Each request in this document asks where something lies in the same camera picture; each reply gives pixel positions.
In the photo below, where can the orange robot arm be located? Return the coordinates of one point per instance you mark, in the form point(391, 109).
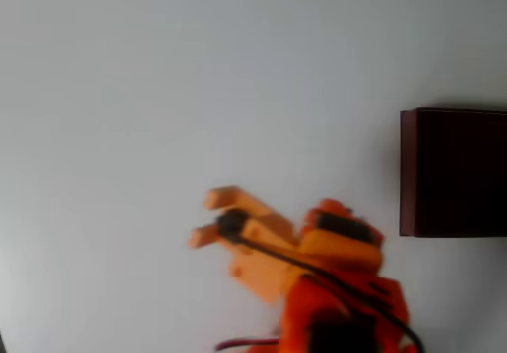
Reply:
point(317, 303)

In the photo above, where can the dark red open box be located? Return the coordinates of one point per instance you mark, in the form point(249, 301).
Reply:
point(455, 175)

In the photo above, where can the light orange camera mount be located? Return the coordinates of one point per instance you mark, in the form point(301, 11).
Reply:
point(257, 274)

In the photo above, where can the small black camera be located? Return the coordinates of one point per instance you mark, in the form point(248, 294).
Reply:
point(233, 223)

